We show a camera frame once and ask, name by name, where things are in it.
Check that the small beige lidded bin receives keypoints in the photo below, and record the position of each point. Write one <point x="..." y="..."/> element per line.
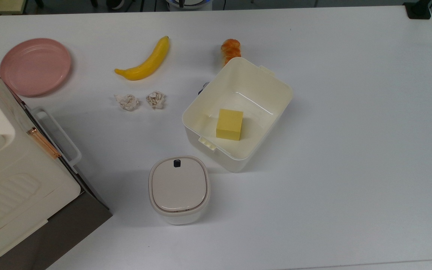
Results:
<point x="179" y="187"/>

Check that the open cream plastic box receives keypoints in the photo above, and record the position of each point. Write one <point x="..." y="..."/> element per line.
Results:
<point x="238" y="86"/>

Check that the dark wood drawer cabinet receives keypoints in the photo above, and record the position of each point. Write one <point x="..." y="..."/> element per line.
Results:
<point x="69" y="225"/>

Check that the copper latch strip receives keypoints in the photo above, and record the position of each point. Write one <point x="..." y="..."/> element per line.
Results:
<point x="43" y="142"/>

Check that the black table clamp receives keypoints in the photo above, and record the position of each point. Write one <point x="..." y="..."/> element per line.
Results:
<point x="418" y="10"/>

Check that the yellow cube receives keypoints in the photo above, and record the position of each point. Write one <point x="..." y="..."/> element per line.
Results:
<point x="229" y="123"/>

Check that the yellow toy banana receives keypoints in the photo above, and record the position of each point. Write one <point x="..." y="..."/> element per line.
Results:
<point x="148" y="63"/>

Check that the toy bread with orange topping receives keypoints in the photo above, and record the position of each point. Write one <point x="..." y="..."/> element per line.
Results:
<point x="231" y="50"/>

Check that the crumpled white paper ball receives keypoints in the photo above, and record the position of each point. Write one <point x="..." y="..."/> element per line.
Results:
<point x="156" y="100"/>
<point x="127" y="102"/>

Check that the round white blue-rimmed object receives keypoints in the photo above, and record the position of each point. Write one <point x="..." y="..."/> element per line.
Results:
<point x="189" y="4"/>

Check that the pink plate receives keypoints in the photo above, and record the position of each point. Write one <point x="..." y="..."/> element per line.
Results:
<point x="35" y="67"/>

